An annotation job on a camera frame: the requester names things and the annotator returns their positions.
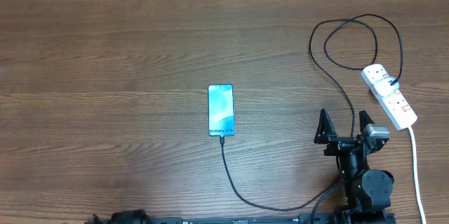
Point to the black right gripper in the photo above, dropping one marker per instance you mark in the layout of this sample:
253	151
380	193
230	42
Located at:
325	135

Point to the blue Samsung Galaxy smartphone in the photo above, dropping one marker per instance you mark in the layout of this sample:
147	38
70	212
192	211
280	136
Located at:
221	119

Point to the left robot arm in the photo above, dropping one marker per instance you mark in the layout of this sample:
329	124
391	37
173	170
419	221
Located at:
125	217

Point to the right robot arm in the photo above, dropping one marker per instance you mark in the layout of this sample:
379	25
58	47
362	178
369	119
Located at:
367	191

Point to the white charger plug adapter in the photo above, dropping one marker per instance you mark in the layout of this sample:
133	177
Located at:
385	87

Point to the white power strip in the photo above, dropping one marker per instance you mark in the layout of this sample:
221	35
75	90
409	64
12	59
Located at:
395	105

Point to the black aluminium mounting rail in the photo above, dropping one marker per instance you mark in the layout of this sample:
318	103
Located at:
238	220

